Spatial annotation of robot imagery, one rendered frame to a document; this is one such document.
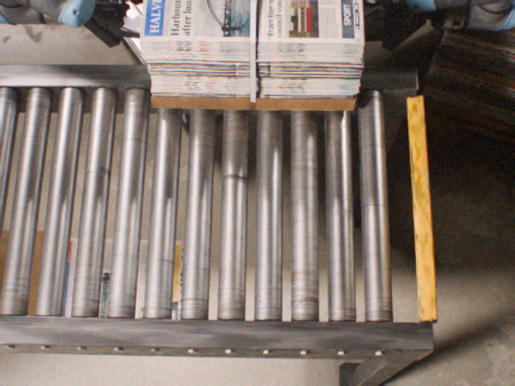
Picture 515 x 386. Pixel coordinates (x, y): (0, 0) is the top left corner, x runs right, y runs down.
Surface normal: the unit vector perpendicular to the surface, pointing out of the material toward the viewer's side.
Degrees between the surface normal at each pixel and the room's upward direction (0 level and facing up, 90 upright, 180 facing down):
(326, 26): 3
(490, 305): 0
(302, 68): 86
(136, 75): 0
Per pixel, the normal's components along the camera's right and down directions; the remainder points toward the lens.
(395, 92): -0.02, 0.94
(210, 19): 0.07, -0.39
